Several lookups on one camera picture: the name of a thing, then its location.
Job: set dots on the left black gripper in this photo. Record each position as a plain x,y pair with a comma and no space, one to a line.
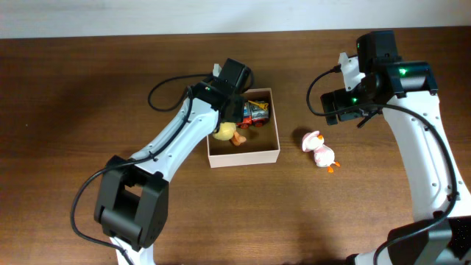
238,114

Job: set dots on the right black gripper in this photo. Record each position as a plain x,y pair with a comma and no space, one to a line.
332,109

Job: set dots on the yellow plush duck blue scarf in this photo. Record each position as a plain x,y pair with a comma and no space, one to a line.
227,131

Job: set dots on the red grey toy truck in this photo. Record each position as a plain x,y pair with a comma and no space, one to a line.
256,113

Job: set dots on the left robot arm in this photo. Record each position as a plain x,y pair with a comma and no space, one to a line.
133,199

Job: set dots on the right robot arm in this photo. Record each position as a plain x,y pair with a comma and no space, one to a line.
377,81

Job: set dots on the pink cardboard box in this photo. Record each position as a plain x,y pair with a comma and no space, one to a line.
262,145

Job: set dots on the white pink toy duck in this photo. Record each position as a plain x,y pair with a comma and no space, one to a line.
323,156

